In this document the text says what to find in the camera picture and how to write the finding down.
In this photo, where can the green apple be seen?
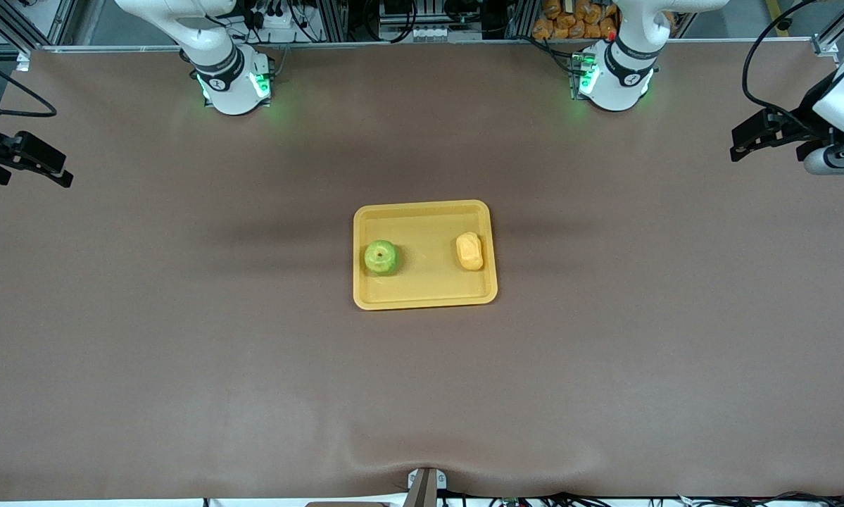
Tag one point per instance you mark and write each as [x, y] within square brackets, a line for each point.
[381, 258]

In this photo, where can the yellow potato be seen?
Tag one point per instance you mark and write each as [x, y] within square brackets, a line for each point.
[469, 251]

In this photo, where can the yellow plastic tray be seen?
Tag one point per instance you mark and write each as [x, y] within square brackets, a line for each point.
[425, 289]

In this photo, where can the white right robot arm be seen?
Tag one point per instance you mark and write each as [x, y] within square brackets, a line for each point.
[231, 88]

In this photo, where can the bag of orange items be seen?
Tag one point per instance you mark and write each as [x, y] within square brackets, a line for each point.
[573, 21]

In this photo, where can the silver table edge rail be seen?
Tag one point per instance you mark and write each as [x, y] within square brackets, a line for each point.
[429, 44]

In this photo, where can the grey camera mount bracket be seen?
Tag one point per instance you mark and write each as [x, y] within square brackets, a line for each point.
[426, 486]

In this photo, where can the brown table mat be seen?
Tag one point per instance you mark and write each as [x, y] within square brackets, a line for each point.
[422, 394]

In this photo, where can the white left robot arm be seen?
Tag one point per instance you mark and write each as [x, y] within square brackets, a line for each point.
[615, 88]

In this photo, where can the white power strip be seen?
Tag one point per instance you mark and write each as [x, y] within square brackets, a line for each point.
[274, 20]

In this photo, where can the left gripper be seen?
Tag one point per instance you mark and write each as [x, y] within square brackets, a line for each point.
[803, 124]

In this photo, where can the aluminium frame post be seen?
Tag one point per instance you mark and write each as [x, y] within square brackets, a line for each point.
[837, 28]
[6, 24]

